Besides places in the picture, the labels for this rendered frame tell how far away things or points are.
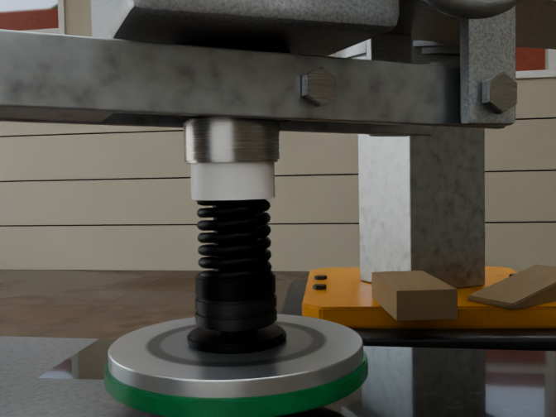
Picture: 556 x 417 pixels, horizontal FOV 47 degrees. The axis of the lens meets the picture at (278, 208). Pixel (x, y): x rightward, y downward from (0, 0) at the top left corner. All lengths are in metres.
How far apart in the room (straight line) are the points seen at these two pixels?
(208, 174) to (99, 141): 6.79
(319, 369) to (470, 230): 0.93
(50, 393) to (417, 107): 0.42
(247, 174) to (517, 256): 6.29
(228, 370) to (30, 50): 0.26
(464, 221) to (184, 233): 5.75
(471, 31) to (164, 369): 0.36
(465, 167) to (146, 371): 0.98
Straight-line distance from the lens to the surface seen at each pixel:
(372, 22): 0.49
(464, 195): 1.36
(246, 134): 0.51
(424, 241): 1.30
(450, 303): 1.09
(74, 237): 7.47
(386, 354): 0.73
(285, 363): 0.49
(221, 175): 0.51
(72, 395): 0.64
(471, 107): 0.56
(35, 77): 0.46
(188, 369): 0.49
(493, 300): 1.21
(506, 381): 0.66
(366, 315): 1.18
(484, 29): 0.57
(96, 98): 0.46
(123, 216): 7.20
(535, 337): 1.18
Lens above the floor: 1.02
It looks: 3 degrees down
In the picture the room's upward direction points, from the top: 1 degrees counter-clockwise
